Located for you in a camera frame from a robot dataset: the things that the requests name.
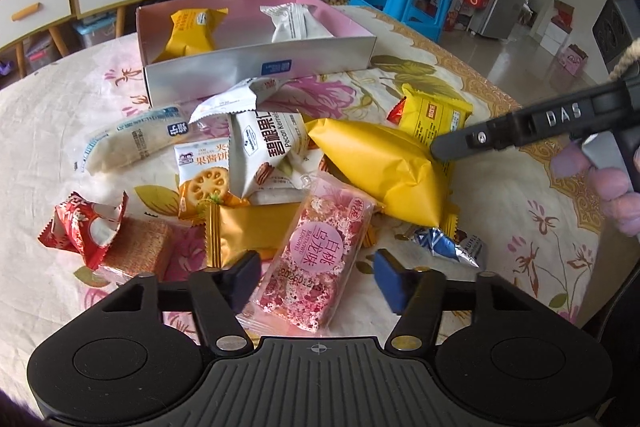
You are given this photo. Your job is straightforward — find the pink cardboard box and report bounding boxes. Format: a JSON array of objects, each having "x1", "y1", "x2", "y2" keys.
[{"x1": 136, "y1": 0, "x2": 377, "y2": 108}]

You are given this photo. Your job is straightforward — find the red packet with brown wafer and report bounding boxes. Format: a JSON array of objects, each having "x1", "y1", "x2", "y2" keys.
[{"x1": 39, "y1": 191, "x2": 175, "y2": 283}]

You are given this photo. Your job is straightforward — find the person's right hand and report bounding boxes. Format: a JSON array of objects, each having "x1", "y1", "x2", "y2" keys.
[{"x1": 550, "y1": 141, "x2": 640, "y2": 239}]

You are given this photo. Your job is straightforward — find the biscuit packet with lotus print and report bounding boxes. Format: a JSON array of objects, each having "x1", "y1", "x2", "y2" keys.
[{"x1": 173, "y1": 138, "x2": 251, "y2": 221}]

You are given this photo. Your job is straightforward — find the small red wrapper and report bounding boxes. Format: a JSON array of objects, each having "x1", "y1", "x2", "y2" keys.
[{"x1": 386, "y1": 99, "x2": 408, "y2": 126}]

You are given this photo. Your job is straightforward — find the white crumpled snack packet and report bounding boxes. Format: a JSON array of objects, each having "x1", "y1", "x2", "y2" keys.
[{"x1": 260, "y1": 3, "x2": 335, "y2": 44}]

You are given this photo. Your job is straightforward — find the torn white snack packet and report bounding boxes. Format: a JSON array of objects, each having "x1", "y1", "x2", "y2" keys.
[{"x1": 189, "y1": 77, "x2": 292, "y2": 124}]

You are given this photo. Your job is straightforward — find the long rice cracker packet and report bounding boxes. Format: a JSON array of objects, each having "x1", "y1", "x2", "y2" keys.
[{"x1": 74, "y1": 105, "x2": 187, "y2": 176}]

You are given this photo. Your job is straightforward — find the gold snack packet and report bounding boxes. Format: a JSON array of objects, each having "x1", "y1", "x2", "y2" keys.
[{"x1": 199, "y1": 199, "x2": 304, "y2": 269}]

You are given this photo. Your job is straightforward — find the small yellow biscuit packet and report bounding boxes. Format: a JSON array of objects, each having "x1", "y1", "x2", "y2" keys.
[{"x1": 400, "y1": 83, "x2": 474, "y2": 142}]

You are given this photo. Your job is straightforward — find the braided cord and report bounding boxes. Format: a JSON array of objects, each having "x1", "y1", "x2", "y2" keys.
[{"x1": 607, "y1": 38, "x2": 640, "y2": 80}]

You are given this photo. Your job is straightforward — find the clear storage bin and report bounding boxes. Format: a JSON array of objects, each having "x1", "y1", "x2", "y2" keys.
[{"x1": 74, "y1": 14, "x2": 119, "y2": 49}]

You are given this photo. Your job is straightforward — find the large yellow snack packet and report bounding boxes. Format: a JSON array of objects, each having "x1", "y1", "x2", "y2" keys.
[{"x1": 306, "y1": 117, "x2": 463, "y2": 240}]

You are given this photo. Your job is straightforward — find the white pecan snack packet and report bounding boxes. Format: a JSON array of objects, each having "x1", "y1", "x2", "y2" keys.
[{"x1": 227, "y1": 109, "x2": 312, "y2": 202}]

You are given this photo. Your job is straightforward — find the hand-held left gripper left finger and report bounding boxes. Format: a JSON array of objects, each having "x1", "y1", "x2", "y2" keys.
[{"x1": 97, "y1": 251, "x2": 264, "y2": 356}]

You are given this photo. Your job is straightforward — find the yellow cake packet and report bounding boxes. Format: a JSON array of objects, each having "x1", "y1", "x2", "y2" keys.
[{"x1": 152, "y1": 7, "x2": 230, "y2": 62}]

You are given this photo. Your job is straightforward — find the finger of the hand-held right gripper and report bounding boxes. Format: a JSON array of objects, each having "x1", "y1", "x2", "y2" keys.
[{"x1": 430, "y1": 106, "x2": 526, "y2": 162}]

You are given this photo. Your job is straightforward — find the small pink box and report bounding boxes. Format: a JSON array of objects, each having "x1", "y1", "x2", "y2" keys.
[{"x1": 556, "y1": 44, "x2": 589, "y2": 76}]

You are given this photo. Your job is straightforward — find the pink speckled snack packet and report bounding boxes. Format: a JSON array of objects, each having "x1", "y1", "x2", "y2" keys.
[{"x1": 237, "y1": 172, "x2": 377, "y2": 334}]

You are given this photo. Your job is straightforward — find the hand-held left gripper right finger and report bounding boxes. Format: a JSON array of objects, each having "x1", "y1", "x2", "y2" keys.
[{"x1": 372, "y1": 249, "x2": 540, "y2": 354}]

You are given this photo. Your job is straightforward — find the blue silver candy wrapper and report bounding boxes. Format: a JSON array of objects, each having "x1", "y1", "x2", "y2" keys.
[{"x1": 407, "y1": 227, "x2": 488, "y2": 271}]

